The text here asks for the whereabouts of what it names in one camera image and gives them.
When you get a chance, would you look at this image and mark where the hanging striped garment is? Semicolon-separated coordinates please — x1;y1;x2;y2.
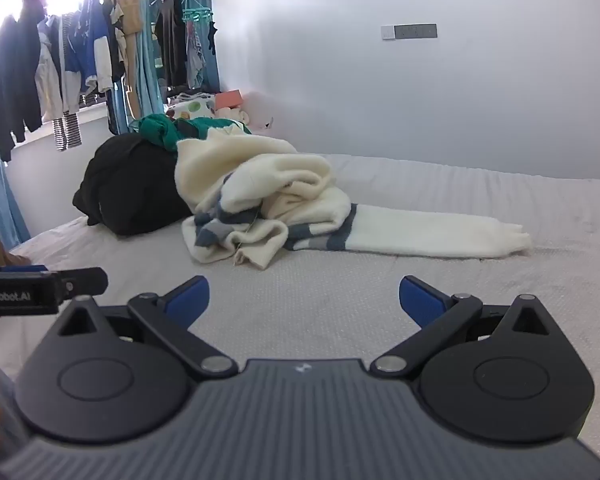
50;110;83;152

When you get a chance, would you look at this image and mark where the brown garment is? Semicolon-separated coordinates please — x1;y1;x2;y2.
0;228;33;268

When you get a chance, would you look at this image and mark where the hanging beige garment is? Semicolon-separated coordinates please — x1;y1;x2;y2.
109;0;144;118

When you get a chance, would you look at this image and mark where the hanging black dress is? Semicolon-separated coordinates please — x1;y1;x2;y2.
152;0;188;88

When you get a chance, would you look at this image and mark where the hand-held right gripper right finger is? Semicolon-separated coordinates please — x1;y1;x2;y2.
370;275;563;380

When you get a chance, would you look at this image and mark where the pink plush toy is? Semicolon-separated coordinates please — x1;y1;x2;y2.
240;91;276;133

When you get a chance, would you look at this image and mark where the wall switch panel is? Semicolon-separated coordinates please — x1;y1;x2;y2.
380;23;438;41

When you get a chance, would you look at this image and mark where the cream striped knit sweater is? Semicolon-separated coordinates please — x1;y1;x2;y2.
174;127;532;269

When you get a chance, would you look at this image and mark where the white plush toy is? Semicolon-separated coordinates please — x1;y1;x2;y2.
215;106;253;133

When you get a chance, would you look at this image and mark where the hanging white shirt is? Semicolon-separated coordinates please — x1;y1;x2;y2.
34;20;65;123

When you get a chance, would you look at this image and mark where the green clip drying hanger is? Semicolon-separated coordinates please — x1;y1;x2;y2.
181;6;216;24

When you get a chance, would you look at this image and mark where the hanging grey printed shirt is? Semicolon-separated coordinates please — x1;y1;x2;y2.
185;22;207;91

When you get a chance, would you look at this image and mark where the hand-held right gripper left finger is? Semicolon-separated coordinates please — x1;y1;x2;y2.
45;275;239;380

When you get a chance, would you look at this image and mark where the green garment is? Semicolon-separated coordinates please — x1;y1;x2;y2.
137;114;253;153

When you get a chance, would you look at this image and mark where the black garment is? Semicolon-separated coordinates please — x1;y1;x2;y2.
72;135;196;237

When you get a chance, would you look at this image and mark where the pink box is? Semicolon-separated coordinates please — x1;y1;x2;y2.
214;89;245;111

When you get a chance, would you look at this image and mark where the hanging black jacket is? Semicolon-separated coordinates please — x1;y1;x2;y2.
0;0;48;163

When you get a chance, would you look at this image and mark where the hanging blue white jacket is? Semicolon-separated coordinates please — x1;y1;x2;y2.
60;0;115;111

